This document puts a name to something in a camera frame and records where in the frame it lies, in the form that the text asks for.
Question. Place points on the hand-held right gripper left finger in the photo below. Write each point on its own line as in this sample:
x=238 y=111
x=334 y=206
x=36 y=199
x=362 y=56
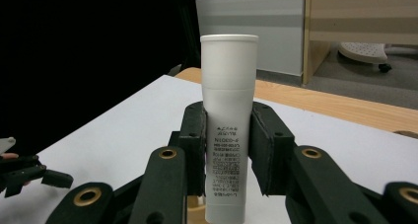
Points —
x=194 y=151

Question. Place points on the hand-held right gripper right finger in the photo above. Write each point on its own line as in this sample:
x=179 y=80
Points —
x=272 y=151

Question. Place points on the white tube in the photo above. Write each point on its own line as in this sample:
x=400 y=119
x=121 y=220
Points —
x=228 y=102

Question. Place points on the brown cup with bear figure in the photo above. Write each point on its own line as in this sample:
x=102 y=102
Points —
x=195 y=214

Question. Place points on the white cabinet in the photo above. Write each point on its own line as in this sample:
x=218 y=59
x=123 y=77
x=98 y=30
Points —
x=263 y=30

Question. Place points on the black curtain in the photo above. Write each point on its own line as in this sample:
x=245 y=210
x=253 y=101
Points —
x=82 y=53

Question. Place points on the white office chair base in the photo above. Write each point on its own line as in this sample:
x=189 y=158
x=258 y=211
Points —
x=363 y=53

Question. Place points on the light wooden desk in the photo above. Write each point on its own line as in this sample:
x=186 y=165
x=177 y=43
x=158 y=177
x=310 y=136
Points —
x=361 y=16

